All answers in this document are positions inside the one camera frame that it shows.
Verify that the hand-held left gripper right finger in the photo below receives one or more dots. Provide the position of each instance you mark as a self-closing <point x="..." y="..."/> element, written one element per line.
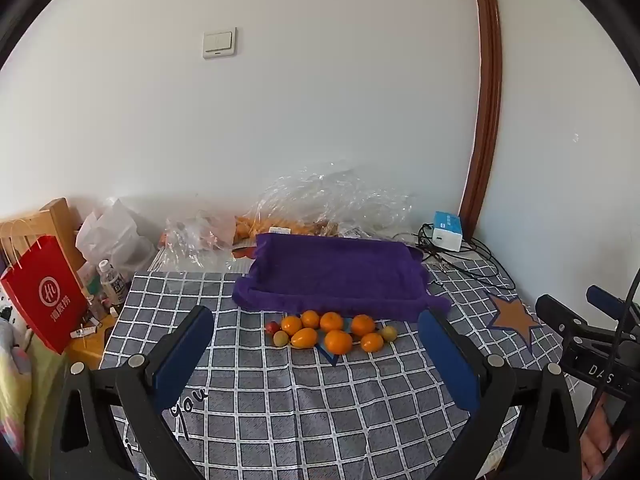
<point x="450" y="360"/>

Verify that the floral bedding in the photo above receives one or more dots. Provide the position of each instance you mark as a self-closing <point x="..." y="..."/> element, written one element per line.
<point x="15" y="375"/>

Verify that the purple towel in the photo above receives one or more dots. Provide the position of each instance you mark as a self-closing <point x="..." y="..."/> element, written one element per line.
<point x="335" y="270"/>

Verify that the wooden side table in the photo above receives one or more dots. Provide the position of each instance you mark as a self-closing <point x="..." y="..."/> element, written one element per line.
<point x="87" y="347"/>

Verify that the white wall light switch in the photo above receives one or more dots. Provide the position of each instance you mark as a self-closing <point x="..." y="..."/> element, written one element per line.
<point x="219" y="43"/>

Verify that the small yellow-green fruit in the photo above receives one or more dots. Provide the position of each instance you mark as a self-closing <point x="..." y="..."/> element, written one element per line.
<point x="388" y="333"/>
<point x="281" y="339"/>

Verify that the grey checkered tablecloth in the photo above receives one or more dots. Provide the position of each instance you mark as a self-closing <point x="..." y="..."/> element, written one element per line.
<point x="280" y="410"/>

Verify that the person's right hand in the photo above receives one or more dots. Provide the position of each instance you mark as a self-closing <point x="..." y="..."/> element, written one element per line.
<point x="597" y="440"/>

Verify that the wooden chair frame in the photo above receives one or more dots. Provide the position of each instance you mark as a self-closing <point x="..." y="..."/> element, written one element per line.
<point x="57" y="215"/>

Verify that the small red fruit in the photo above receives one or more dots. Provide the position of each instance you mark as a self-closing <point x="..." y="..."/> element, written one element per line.
<point x="271" y="327"/>

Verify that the oval orange fruit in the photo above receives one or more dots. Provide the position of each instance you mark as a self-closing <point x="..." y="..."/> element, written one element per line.
<point x="304" y="337"/>
<point x="372" y="342"/>

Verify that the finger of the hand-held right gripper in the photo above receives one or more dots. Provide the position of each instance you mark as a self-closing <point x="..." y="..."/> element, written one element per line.
<point x="605" y="297"/>
<point x="557" y="312"/>

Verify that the round orange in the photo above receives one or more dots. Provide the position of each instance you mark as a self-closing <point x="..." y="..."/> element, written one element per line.
<point x="338" y="341"/>
<point x="291" y="325"/>
<point x="310" y="319"/>
<point x="331" y="321"/>
<point x="363" y="325"/>

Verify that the red paper bag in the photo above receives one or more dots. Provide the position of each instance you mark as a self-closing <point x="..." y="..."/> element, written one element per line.
<point x="50" y="295"/>

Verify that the white and blue box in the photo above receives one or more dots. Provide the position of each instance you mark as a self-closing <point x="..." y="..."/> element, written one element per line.
<point x="447" y="232"/>

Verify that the brown wooden door frame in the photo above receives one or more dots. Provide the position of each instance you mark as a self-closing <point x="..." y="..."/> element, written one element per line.
<point x="487" y="85"/>

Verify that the small white tube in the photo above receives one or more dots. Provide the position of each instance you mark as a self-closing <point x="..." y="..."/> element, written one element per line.
<point x="83" y="332"/>

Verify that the clear water bottle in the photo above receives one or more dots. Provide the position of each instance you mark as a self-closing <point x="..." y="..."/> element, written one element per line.
<point x="111" y="282"/>

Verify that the bagged small oranges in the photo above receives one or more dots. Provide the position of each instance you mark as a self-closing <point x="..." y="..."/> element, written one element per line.
<point x="243" y="227"/>

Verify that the large clear plastic bag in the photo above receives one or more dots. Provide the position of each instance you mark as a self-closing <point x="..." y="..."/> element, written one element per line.
<point x="340" y="195"/>

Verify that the red flat packet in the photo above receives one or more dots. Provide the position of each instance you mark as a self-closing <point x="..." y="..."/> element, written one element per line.
<point x="243" y="252"/>

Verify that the small clear plastic bag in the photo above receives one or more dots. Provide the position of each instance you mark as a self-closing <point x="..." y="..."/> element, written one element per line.
<point x="195" y="240"/>

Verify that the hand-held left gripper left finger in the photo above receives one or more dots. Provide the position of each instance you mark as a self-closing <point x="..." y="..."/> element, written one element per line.
<point x="182" y="355"/>

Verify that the white plastic bag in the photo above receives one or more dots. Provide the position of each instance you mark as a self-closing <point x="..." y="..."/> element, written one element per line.
<point x="115" y="240"/>

